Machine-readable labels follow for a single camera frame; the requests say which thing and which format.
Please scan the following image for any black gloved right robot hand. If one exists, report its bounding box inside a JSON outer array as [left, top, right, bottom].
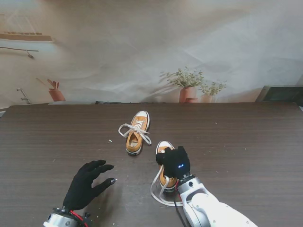
[[155, 146, 191, 182]]

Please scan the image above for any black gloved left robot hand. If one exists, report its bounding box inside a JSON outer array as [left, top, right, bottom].
[[62, 160, 118, 211]]

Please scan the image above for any yellow canvas sneaker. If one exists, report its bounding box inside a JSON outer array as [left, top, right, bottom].
[[125, 110, 151, 157], [155, 140, 180, 193]]

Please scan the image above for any white shoelace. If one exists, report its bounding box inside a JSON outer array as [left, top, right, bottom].
[[150, 165, 185, 207], [118, 120, 152, 146]]

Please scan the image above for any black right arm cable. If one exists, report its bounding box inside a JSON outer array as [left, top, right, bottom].
[[174, 197, 189, 227]]

